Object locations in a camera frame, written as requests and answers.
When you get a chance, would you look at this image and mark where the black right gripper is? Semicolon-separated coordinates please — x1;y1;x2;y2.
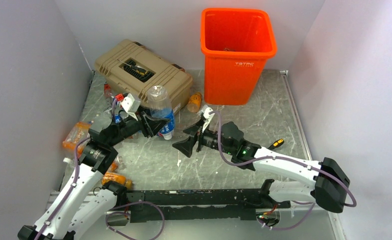
172;119;234;158

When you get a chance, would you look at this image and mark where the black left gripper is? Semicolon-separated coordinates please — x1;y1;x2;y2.
107;104;170;147

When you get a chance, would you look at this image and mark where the blue label water bottle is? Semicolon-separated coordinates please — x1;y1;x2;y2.
147;85;175;140

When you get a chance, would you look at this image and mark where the small orange juice bottle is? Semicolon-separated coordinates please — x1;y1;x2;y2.
186;92;202;113

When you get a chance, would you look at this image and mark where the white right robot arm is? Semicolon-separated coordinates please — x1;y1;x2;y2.
172;122;350;214

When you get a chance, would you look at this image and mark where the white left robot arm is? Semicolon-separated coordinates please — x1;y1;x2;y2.
17;109;170;240

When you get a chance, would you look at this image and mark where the orange plastic bin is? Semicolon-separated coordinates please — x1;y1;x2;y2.
200;8;278;106

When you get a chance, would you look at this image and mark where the screwdriver in toolbox lid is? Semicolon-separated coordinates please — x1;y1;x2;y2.
122;59;155;83

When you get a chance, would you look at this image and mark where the orange label flattened bottle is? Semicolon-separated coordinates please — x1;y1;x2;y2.
108;156;122;173

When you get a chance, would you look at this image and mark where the tan plastic toolbox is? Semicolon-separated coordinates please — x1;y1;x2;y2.
94;39;193;113

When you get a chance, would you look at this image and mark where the orange bottle near base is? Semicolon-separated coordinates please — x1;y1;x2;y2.
101;172;133;190

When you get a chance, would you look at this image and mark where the large orange bottle left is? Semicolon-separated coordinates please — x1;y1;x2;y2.
62;121;91;153

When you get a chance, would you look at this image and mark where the yellow black screwdriver on table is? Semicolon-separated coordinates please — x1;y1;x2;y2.
268;138;285;150

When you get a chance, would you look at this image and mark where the red label clear bottle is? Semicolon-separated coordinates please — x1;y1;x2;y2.
63;157;74;166

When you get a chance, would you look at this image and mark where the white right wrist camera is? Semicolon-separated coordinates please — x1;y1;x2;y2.
199;105;215;132

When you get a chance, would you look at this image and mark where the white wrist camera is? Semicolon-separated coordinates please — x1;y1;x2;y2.
199;105;215;132
115;93;141;120

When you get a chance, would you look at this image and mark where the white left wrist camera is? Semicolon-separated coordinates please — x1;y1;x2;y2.
115;93;141;120

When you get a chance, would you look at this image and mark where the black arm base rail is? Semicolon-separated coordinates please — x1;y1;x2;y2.
112;188;291;223

